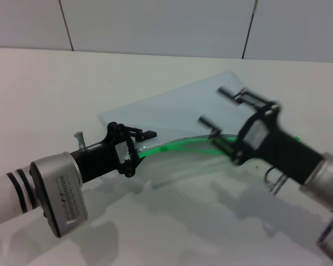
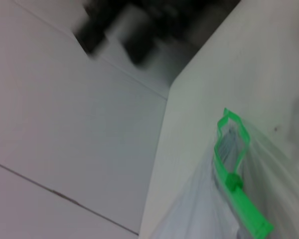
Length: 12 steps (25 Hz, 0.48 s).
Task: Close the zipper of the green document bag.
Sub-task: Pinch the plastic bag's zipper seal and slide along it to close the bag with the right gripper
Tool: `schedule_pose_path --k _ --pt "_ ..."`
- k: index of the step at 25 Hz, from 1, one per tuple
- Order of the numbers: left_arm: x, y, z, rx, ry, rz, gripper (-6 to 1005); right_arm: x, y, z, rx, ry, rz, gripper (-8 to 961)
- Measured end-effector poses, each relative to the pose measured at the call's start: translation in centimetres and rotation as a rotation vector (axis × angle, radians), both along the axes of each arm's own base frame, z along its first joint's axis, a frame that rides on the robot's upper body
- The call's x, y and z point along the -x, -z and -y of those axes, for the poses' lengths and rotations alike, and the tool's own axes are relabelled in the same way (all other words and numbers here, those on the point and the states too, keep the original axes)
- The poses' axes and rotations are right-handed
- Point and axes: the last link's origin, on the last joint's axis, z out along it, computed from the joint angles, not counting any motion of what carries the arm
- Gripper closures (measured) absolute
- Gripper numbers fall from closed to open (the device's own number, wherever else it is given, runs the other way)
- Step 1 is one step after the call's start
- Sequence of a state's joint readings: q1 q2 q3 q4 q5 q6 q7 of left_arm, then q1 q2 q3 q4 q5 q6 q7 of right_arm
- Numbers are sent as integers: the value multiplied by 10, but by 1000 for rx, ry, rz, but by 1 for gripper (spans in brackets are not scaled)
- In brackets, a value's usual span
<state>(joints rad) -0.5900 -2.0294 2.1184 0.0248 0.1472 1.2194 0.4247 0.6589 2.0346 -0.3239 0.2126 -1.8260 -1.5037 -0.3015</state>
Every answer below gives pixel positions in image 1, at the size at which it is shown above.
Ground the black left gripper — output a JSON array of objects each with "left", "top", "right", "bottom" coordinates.
[{"left": 70, "top": 121, "right": 158, "bottom": 184}]

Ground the clear left gripper cable plug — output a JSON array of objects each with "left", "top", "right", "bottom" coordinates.
[{"left": 73, "top": 131, "right": 87, "bottom": 152}]

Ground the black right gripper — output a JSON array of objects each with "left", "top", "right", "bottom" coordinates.
[{"left": 198, "top": 86, "right": 323, "bottom": 186}]

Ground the right gripper cable plug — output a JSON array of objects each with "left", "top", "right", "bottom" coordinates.
[{"left": 263, "top": 165, "right": 290, "bottom": 195}]

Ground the transparent green-zipper document bag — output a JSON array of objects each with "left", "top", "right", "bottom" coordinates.
[{"left": 98, "top": 70, "right": 300, "bottom": 192}]

